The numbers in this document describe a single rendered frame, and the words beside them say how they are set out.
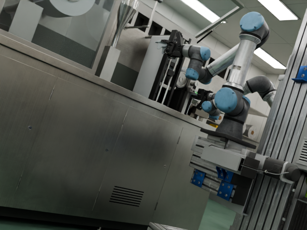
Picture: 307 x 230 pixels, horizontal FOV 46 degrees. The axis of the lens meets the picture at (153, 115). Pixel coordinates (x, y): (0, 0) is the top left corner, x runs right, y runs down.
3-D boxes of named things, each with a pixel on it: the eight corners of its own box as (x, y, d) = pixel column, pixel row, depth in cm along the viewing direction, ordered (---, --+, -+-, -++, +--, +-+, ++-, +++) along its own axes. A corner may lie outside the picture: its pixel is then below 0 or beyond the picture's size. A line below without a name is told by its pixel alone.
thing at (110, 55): (96, 82, 238) (124, 2, 241) (86, 80, 249) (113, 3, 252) (112, 89, 246) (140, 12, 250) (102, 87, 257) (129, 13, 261)
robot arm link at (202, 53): (202, 59, 196) (207, 44, 197) (185, 56, 203) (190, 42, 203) (208, 64, 203) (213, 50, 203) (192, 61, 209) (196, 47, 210)
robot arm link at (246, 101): (247, 124, 199) (255, 101, 199) (239, 119, 188) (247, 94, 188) (227, 119, 205) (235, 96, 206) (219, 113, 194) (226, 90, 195)
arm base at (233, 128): (247, 143, 194) (253, 125, 194) (227, 134, 186) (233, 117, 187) (229, 138, 207) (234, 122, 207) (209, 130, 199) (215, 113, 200)
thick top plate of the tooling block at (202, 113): (194, 113, 288) (197, 106, 289) (163, 106, 319) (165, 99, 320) (207, 119, 298) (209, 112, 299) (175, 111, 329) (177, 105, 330)
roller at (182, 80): (173, 84, 274) (179, 69, 275) (153, 81, 294) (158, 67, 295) (184, 89, 282) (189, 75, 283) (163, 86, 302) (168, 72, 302)
